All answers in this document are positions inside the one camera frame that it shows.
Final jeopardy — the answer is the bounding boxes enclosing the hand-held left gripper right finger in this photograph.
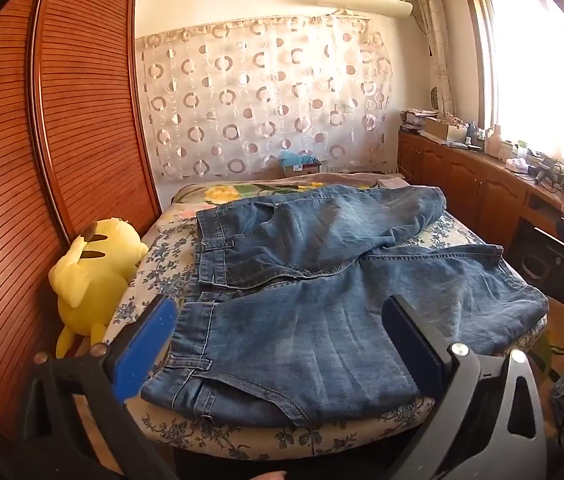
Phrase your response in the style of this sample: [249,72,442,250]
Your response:
[381,294,549,480]

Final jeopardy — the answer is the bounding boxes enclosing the cardboard box with blue cloth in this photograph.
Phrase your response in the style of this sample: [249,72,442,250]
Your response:
[280,151,322,179]

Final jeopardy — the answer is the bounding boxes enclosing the blue denim pants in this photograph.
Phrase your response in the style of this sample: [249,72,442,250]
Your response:
[139,185,549,428]

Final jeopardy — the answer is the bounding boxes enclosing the wooden sideboard cabinet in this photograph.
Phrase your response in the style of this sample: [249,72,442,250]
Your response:
[397,129,564,263]

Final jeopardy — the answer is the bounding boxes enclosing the open cardboard box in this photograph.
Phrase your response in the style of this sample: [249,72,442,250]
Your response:
[422,115,469,145]

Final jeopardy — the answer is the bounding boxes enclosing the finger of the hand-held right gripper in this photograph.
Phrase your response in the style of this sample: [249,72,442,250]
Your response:
[532,227,564,267]

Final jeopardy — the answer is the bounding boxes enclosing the wooden louvered wardrobe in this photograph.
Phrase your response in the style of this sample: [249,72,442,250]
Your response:
[0,0,164,456]

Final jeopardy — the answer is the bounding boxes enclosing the yellow plush toy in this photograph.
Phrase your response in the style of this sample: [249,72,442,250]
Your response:
[48,217,149,359]

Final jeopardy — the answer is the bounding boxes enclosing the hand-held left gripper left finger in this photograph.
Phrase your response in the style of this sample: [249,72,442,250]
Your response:
[12,294,180,480]

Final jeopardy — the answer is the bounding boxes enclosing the pale window drape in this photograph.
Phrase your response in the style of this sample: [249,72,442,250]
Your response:
[412,0,458,117]

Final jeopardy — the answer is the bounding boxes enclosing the colourful flower blanket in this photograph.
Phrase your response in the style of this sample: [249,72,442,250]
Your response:
[171,171,408,209]

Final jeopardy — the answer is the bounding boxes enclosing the sheer circle-patterned curtain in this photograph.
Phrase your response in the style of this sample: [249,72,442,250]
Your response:
[135,14,394,182]

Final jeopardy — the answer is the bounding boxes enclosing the blue floral bedsheet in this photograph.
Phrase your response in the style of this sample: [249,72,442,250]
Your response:
[104,204,549,462]

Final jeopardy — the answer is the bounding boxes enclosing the white plastic bottle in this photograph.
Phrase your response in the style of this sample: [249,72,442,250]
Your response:
[484,125,504,159]

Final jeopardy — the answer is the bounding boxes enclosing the wood-framed window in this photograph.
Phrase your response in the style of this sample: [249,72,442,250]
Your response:
[462,0,564,188]

